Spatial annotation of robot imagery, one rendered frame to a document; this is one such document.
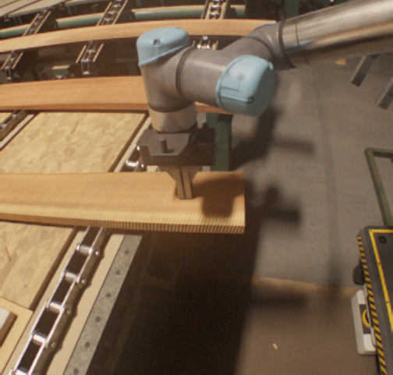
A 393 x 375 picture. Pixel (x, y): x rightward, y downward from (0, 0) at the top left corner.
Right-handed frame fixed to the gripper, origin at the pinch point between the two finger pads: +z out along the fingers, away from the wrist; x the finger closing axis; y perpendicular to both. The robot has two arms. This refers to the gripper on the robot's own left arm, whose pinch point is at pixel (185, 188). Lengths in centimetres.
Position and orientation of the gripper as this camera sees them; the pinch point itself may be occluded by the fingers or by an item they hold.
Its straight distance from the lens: 58.9
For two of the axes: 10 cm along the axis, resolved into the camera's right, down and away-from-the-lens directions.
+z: 0.8, 7.0, 7.1
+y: 1.0, -7.1, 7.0
